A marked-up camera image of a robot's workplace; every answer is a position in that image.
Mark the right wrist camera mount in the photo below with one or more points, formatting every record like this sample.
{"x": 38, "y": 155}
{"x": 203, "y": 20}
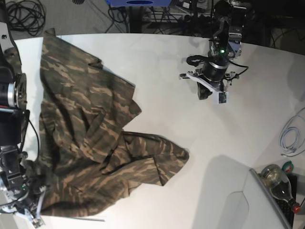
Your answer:
{"x": 32, "y": 216}

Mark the camouflage t-shirt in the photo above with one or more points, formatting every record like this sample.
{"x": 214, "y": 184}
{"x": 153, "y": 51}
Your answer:
{"x": 89, "y": 160}

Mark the black power strip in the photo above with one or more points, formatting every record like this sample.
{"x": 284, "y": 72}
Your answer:
{"x": 200, "y": 19}

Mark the green tape roll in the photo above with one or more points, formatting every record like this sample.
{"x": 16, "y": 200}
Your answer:
{"x": 288, "y": 167}

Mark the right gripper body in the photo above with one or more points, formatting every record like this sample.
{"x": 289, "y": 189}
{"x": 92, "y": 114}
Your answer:
{"x": 29, "y": 191}

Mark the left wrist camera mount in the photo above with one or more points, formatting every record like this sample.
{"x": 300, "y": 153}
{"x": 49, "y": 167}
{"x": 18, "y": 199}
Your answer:
{"x": 220, "y": 94}

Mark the clear glass bottle red cap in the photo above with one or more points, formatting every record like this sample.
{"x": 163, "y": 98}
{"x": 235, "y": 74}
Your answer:
{"x": 279, "y": 186}

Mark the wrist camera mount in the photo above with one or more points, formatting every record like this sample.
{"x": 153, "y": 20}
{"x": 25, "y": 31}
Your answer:
{"x": 32, "y": 216}
{"x": 220, "y": 94}

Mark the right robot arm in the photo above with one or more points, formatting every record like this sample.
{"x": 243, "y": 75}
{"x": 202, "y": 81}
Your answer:
{"x": 14, "y": 114}

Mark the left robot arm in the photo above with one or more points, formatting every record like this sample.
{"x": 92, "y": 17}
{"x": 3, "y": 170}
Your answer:
{"x": 226, "y": 31}

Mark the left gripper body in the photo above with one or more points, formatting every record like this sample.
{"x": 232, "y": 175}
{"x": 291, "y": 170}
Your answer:
{"x": 214, "y": 71}

